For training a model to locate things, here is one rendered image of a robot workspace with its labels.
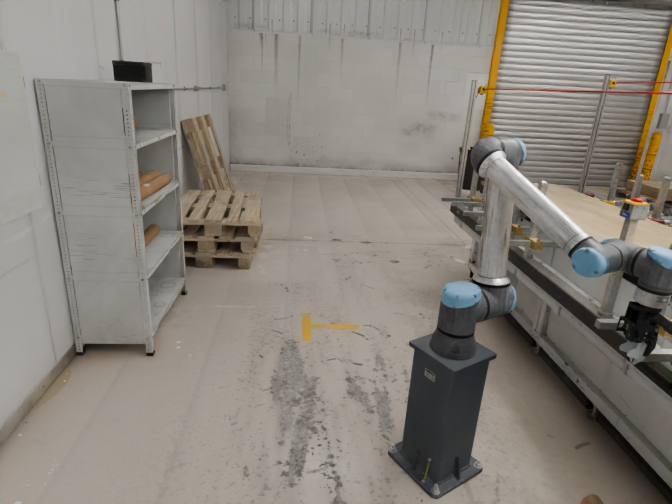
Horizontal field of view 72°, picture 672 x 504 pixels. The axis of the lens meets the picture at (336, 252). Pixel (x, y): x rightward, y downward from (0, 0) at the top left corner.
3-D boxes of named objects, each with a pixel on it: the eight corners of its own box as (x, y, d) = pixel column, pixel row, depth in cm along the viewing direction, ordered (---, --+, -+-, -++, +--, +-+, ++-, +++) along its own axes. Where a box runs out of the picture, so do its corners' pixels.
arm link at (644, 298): (657, 284, 143) (681, 297, 134) (652, 298, 144) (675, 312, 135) (629, 283, 142) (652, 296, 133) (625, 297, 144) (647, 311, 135)
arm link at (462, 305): (429, 321, 190) (434, 282, 184) (459, 313, 199) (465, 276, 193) (455, 339, 178) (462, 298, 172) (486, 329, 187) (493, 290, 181)
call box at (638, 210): (629, 221, 186) (634, 203, 184) (618, 217, 193) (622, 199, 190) (645, 222, 187) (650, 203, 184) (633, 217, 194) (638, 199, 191)
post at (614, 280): (602, 318, 203) (630, 219, 187) (596, 312, 207) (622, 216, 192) (612, 318, 203) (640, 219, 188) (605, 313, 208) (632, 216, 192)
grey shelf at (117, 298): (76, 355, 275) (33, 78, 222) (128, 292, 359) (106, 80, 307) (153, 356, 278) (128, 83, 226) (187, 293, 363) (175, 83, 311)
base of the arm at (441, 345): (454, 365, 179) (457, 342, 176) (419, 342, 194) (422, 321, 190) (485, 352, 189) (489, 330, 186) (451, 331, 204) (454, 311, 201)
